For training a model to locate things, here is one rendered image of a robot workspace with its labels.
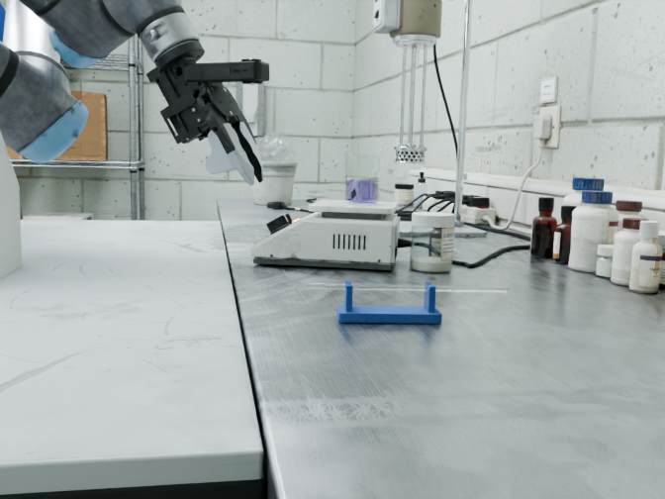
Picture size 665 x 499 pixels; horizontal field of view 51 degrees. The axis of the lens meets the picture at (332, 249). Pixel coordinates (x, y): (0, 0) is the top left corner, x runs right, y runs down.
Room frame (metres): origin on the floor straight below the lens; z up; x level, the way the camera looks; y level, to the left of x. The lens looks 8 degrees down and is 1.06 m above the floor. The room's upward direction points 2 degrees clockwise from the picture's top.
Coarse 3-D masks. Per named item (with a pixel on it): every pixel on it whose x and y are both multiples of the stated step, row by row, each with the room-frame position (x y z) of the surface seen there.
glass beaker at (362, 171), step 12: (348, 156) 0.98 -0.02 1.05; (360, 156) 0.97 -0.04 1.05; (372, 156) 0.97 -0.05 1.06; (348, 168) 0.98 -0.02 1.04; (360, 168) 0.97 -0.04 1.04; (372, 168) 0.97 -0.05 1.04; (348, 180) 0.98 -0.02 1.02; (360, 180) 0.97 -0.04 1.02; (372, 180) 0.97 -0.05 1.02; (348, 192) 0.98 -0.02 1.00; (360, 192) 0.97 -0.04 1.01; (372, 192) 0.97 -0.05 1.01; (360, 204) 0.97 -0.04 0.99; (372, 204) 0.97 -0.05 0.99
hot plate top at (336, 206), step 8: (320, 200) 1.04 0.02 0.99; (328, 200) 1.04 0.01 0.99; (336, 200) 1.05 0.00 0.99; (312, 208) 0.95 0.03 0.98; (320, 208) 0.95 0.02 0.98; (328, 208) 0.94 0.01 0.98; (336, 208) 0.94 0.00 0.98; (344, 208) 0.94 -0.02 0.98; (352, 208) 0.94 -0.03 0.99; (360, 208) 0.94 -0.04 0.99; (368, 208) 0.94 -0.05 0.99; (376, 208) 0.94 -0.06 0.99; (384, 208) 0.93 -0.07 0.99; (392, 208) 0.94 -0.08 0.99
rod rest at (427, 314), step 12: (348, 288) 0.65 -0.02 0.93; (432, 288) 0.65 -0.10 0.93; (348, 300) 0.65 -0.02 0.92; (432, 300) 0.65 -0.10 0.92; (336, 312) 0.67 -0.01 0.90; (348, 312) 0.65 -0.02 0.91; (360, 312) 0.65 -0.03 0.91; (372, 312) 0.65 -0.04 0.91; (384, 312) 0.65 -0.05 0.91; (396, 312) 0.65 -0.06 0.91; (408, 312) 0.65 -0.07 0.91; (420, 312) 0.65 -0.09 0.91; (432, 312) 0.65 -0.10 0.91
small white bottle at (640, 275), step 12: (648, 228) 0.83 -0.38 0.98; (648, 240) 0.83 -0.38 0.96; (636, 252) 0.84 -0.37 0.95; (648, 252) 0.83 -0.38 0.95; (660, 252) 0.83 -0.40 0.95; (636, 264) 0.83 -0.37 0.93; (648, 264) 0.83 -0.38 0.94; (660, 264) 0.83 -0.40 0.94; (636, 276) 0.83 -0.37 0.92; (648, 276) 0.83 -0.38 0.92; (636, 288) 0.83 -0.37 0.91; (648, 288) 0.83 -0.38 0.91
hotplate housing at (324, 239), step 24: (312, 216) 0.97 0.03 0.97; (336, 216) 0.96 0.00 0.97; (360, 216) 0.96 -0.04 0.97; (384, 216) 1.00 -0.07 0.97; (264, 240) 0.96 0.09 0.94; (288, 240) 0.95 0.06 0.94; (312, 240) 0.94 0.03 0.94; (336, 240) 0.94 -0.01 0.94; (360, 240) 0.93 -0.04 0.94; (384, 240) 0.93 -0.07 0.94; (408, 240) 1.01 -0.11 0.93; (288, 264) 0.95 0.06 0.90; (312, 264) 0.95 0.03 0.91; (336, 264) 0.94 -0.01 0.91; (360, 264) 0.94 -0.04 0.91; (384, 264) 0.93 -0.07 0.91
